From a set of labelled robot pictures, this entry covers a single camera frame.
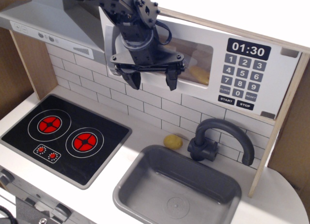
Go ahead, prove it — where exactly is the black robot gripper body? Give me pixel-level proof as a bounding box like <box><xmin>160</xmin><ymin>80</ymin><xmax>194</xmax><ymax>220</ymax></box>
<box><xmin>109</xmin><ymin>41</ymin><xmax>185</xmax><ymax>75</ymax></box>

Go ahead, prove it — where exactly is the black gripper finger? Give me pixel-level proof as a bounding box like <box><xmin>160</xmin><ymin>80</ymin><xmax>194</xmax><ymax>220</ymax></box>
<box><xmin>122</xmin><ymin>72</ymin><xmax>141</xmax><ymax>90</ymax></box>
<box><xmin>165</xmin><ymin>69</ymin><xmax>178</xmax><ymax>91</ymax></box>

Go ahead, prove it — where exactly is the white toy microwave door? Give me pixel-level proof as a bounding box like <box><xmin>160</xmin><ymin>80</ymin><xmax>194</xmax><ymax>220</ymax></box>
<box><xmin>100</xmin><ymin>12</ymin><xmax>301</xmax><ymax>119</ymax></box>

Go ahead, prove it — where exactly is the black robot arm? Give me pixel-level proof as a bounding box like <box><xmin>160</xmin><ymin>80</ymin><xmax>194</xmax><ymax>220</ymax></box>
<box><xmin>76</xmin><ymin>0</ymin><xmax>185</xmax><ymax>90</ymax></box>

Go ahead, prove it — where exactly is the yellow toy potato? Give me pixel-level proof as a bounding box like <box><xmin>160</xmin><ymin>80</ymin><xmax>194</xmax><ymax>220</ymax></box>
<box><xmin>163</xmin><ymin>134</ymin><xmax>183</xmax><ymax>150</ymax></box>

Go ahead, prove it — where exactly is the dark grey toy faucet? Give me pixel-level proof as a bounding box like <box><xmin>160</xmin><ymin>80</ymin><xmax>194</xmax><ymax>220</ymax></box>
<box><xmin>187</xmin><ymin>118</ymin><xmax>255</xmax><ymax>166</ymax></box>

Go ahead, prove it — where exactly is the grey toy range hood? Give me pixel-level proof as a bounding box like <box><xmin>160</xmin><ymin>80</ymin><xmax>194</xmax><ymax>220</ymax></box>
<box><xmin>0</xmin><ymin>0</ymin><xmax>106</xmax><ymax>64</ymax></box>

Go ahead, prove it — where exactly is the black toy stovetop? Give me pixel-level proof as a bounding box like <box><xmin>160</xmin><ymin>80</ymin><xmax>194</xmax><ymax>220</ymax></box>
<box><xmin>0</xmin><ymin>95</ymin><xmax>132</xmax><ymax>190</ymax></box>

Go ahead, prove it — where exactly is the wooden toy kitchen cabinet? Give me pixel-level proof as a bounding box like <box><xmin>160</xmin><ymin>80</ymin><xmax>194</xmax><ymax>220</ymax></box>
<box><xmin>9</xmin><ymin>0</ymin><xmax>310</xmax><ymax>198</ymax></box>

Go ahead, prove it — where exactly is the grey toy sink basin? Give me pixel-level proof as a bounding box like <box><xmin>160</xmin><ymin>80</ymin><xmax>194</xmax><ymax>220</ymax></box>
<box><xmin>113</xmin><ymin>145</ymin><xmax>242</xmax><ymax>224</ymax></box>

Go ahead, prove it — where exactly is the grey toy oven front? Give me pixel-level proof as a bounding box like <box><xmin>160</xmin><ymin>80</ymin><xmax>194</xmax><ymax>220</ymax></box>
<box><xmin>0</xmin><ymin>167</ymin><xmax>92</xmax><ymax>224</ymax></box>

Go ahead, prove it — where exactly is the yellow handled toy knife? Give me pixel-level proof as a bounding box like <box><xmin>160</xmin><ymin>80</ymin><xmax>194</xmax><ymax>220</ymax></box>
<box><xmin>185</xmin><ymin>65</ymin><xmax>210</xmax><ymax>86</ymax></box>

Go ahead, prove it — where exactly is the black cable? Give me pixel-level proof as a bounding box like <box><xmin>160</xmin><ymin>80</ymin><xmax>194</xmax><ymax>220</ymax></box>
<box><xmin>155</xmin><ymin>20</ymin><xmax>173</xmax><ymax>46</ymax></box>

